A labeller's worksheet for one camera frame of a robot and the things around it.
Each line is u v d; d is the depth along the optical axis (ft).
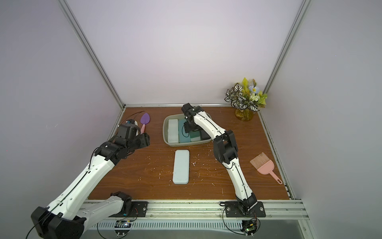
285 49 2.79
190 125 2.58
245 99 2.88
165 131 3.26
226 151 1.96
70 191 1.36
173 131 3.29
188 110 2.53
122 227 2.37
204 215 2.38
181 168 2.81
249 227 2.30
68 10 2.35
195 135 3.08
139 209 2.40
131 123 2.21
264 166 2.87
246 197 2.07
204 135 3.19
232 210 2.38
